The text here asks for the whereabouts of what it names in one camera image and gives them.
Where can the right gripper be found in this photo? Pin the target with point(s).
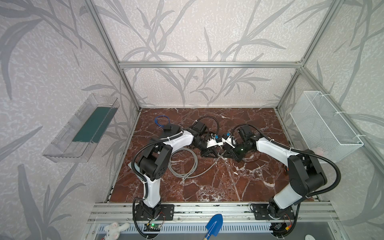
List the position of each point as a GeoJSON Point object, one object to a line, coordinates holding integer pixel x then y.
{"type": "Point", "coordinates": [229, 149]}

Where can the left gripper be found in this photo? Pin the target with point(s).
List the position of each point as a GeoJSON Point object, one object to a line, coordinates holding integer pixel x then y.
{"type": "Point", "coordinates": [208, 149]}

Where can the small black network switch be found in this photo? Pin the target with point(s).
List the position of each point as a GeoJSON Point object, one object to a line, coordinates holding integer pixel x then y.
{"type": "Point", "coordinates": [229, 153]}

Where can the black power adapter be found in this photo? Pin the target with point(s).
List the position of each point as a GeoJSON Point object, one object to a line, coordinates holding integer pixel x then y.
{"type": "Point", "coordinates": [253, 157]}

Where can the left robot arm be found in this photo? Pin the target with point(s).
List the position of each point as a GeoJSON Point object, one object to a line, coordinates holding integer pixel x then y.
{"type": "Point", "coordinates": [151, 162]}

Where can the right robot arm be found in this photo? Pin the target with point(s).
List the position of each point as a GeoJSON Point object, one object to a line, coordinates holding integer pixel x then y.
{"type": "Point", "coordinates": [306, 175]}

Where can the blue toy shovel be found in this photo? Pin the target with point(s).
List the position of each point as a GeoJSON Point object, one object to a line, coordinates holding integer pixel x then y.
{"type": "Point", "coordinates": [214, 226]}

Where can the white plush bunny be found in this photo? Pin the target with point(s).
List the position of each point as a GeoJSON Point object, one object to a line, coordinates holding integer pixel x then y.
{"type": "Point", "coordinates": [114, 230]}

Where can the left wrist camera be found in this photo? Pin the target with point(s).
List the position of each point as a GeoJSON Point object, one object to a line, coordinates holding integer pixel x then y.
{"type": "Point", "coordinates": [214, 141]}

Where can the white wire mesh basket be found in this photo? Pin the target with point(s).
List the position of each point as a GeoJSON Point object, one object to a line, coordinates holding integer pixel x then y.
{"type": "Point", "coordinates": [323, 128]}

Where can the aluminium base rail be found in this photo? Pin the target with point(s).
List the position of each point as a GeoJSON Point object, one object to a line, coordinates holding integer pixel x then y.
{"type": "Point", "coordinates": [201, 212]}

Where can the clear plastic wall bin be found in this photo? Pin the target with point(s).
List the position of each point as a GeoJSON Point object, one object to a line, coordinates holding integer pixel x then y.
{"type": "Point", "coordinates": [79, 138]}

